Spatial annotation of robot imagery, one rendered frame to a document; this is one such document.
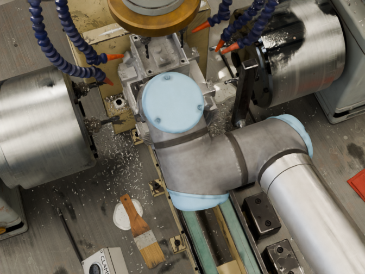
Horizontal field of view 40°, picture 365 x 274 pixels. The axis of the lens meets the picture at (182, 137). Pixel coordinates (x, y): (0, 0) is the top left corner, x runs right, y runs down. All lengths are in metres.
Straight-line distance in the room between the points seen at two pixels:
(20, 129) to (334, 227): 0.66
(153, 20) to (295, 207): 0.43
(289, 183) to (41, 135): 0.54
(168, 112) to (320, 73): 0.54
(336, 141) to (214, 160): 0.73
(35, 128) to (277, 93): 0.54
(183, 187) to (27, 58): 0.93
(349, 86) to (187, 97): 0.65
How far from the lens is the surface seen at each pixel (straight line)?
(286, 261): 1.26
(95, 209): 1.35
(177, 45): 1.16
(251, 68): 0.99
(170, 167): 0.78
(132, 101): 1.19
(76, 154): 1.10
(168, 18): 0.94
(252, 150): 0.79
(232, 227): 1.20
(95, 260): 1.04
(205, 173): 0.78
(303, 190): 0.74
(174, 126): 0.75
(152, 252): 1.30
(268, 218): 1.28
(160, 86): 0.75
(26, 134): 1.08
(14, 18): 1.71
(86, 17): 1.28
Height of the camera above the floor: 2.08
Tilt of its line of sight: 65 degrees down
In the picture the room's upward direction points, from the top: 1 degrees counter-clockwise
